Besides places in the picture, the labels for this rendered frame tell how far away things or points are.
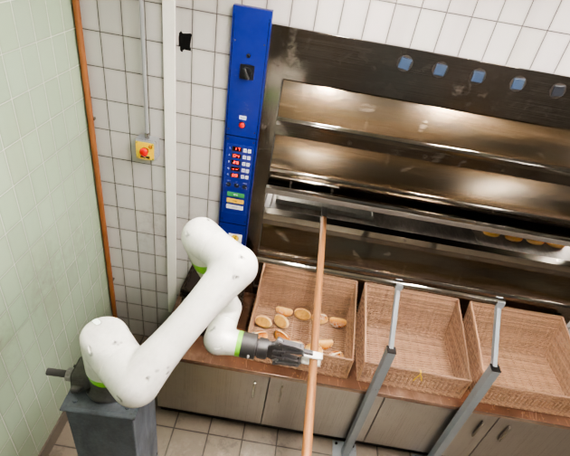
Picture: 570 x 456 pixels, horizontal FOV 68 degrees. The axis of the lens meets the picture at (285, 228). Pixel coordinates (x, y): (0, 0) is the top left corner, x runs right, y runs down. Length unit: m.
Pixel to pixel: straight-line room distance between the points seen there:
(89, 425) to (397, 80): 1.72
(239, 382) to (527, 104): 1.90
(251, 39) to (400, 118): 0.74
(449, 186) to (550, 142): 0.46
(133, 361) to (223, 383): 1.24
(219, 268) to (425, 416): 1.68
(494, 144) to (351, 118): 0.66
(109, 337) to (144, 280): 1.52
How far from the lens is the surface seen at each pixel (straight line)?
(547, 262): 2.68
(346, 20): 1.91
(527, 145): 2.24
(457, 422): 2.52
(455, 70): 2.01
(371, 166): 2.12
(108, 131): 2.30
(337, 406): 2.48
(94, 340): 1.30
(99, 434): 1.58
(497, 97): 2.10
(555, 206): 2.46
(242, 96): 1.98
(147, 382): 1.21
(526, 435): 2.82
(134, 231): 2.57
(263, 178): 2.16
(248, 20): 1.91
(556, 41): 2.11
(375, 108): 2.02
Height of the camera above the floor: 2.43
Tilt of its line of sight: 35 degrees down
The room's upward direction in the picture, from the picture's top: 10 degrees clockwise
